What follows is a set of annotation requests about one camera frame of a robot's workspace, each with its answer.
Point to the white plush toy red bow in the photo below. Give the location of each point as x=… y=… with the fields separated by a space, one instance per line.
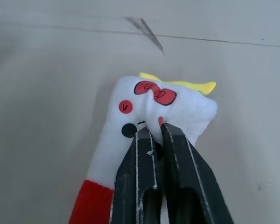
x=177 y=112

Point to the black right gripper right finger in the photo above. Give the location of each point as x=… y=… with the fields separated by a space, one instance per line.
x=191 y=177

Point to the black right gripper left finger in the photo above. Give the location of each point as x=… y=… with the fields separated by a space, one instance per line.
x=130 y=177

